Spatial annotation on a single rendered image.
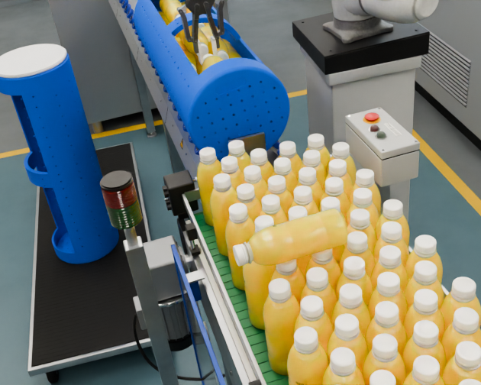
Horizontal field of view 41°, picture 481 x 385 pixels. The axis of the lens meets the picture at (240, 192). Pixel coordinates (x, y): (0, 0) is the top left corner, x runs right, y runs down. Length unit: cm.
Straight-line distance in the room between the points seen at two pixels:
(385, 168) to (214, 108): 47
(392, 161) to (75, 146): 140
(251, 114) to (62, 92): 95
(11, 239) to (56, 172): 90
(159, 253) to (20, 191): 218
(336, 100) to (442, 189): 126
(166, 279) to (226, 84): 52
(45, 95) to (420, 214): 176
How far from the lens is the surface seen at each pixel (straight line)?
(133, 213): 127
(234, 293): 148
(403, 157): 158
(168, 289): 171
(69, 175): 262
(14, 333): 292
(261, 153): 154
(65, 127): 253
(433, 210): 319
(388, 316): 112
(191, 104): 169
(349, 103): 222
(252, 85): 171
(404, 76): 227
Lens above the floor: 192
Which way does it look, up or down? 35 degrees down
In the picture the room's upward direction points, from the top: 8 degrees counter-clockwise
